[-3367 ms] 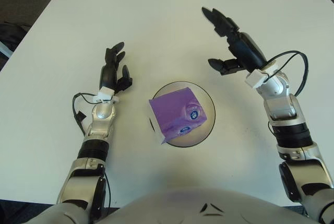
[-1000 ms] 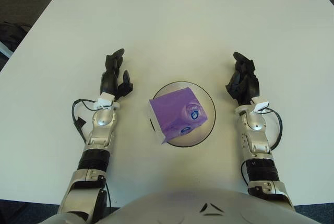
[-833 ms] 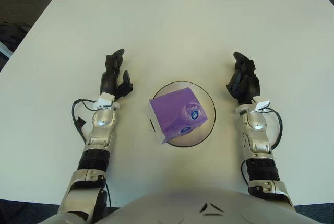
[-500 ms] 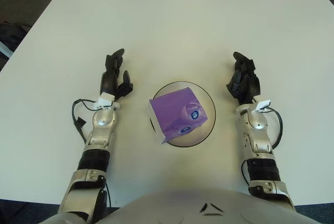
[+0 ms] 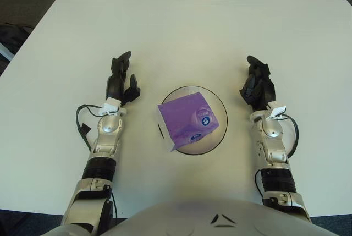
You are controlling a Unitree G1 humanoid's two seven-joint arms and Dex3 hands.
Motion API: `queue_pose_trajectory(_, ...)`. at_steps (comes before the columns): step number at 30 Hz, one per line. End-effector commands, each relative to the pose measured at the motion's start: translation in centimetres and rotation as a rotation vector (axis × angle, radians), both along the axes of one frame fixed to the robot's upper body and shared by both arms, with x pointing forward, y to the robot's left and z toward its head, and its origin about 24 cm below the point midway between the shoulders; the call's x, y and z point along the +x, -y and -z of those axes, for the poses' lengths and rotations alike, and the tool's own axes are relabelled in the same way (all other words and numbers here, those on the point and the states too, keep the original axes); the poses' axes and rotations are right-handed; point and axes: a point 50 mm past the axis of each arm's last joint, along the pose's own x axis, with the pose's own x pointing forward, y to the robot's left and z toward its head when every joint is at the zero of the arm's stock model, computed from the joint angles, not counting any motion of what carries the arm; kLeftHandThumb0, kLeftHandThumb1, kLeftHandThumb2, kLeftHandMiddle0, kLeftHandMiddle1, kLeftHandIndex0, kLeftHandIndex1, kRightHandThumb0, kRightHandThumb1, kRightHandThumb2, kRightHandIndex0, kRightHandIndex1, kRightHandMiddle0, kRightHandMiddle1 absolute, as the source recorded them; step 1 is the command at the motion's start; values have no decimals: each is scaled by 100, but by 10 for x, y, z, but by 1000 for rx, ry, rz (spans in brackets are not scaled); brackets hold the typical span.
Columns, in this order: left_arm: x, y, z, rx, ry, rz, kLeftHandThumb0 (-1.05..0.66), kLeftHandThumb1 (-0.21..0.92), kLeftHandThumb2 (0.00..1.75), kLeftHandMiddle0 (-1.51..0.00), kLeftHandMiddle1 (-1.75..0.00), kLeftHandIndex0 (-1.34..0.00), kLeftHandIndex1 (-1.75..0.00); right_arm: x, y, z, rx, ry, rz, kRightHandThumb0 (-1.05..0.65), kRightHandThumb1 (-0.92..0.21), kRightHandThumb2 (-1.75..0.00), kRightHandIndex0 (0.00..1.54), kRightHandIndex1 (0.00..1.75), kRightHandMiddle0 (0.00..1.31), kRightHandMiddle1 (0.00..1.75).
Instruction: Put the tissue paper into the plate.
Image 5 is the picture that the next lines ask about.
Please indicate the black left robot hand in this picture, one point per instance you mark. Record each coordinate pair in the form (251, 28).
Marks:
(115, 87)

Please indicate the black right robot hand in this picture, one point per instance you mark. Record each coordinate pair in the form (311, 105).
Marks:
(264, 90)

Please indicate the purple tissue paper pack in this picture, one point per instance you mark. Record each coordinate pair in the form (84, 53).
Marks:
(181, 117)

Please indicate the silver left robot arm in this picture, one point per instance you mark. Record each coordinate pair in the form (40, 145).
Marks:
(107, 130)

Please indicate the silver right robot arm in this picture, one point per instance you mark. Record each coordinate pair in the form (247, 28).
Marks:
(270, 135)

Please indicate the white plate with black rim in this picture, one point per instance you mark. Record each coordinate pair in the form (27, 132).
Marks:
(221, 109)

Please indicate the black bag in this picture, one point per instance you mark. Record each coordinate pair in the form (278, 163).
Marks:
(15, 35)

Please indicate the white flat strip object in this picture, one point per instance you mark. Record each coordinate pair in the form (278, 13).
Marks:
(4, 51)

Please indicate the grey robot torso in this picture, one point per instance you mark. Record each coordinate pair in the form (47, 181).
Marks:
(198, 219)

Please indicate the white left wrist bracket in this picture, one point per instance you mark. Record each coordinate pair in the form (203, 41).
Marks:
(111, 105)

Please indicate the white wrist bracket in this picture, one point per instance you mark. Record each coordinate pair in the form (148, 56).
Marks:
(111, 105)
(277, 110)

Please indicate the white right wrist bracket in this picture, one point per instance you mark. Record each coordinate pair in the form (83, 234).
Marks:
(277, 110)

